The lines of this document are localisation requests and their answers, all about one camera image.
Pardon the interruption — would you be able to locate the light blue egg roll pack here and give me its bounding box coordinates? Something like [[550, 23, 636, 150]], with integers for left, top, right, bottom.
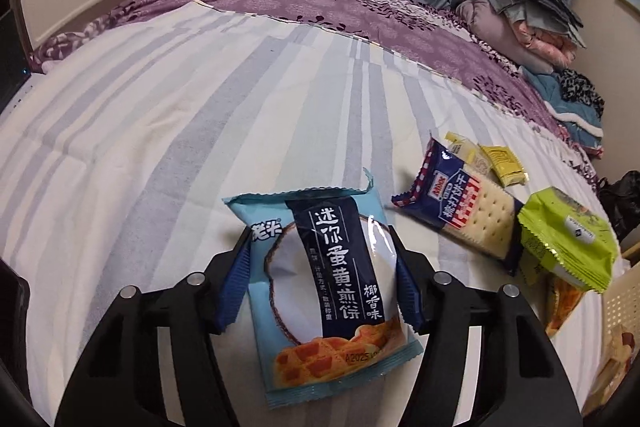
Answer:
[[224, 179, 423, 409]]

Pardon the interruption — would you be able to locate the pale yellow small snack packet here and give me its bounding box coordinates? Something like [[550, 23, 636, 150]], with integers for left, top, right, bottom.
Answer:
[[445, 131, 491, 176]]

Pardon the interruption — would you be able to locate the navy soda cracker pack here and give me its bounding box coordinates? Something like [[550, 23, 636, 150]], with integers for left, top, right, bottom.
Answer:
[[392, 139, 523, 275]]

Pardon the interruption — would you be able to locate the orange nut snack pack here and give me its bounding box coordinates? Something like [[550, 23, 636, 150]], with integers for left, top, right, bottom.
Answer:
[[544, 275, 585, 338]]

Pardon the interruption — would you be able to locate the long green snack bag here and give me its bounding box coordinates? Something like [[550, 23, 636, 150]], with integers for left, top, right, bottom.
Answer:
[[518, 186, 618, 294]]

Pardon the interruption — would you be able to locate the striped white grey blanket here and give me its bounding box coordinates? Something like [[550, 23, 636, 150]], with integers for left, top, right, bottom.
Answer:
[[0, 0, 626, 427]]

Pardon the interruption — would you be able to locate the cream perforated plastic basket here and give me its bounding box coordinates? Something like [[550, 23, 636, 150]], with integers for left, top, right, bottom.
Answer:
[[582, 262, 639, 426]]

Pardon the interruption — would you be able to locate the brown beige pastry snack pack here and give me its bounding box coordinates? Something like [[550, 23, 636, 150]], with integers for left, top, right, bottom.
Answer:
[[582, 324, 638, 417]]

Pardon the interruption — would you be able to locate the black bag at bedside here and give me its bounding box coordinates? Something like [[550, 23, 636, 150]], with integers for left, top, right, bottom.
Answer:
[[597, 170, 640, 243]]

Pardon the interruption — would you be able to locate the teal white fleece garment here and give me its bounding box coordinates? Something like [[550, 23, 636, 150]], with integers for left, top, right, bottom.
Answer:
[[521, 67, 603, 156]]

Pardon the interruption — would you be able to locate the black white patterned cloth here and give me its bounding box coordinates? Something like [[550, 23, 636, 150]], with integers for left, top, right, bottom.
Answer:
[[554, 68, 605, 118]]

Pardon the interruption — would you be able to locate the purple floral bed sheet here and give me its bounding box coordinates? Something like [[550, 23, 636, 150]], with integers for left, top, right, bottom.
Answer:
[[28, 0, 598, 185]]

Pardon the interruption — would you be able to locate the lilac pillow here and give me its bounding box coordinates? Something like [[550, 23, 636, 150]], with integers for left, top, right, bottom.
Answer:
[[454, 0, 553, 75]]

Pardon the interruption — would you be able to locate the pink folded quilt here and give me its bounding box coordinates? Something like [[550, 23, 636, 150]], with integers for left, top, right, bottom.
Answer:
[[511, 20, 577, 68]]

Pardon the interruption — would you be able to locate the folded dark grey blanket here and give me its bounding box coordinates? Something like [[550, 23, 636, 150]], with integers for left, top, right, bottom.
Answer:
[[488, 0, 586, 48]]

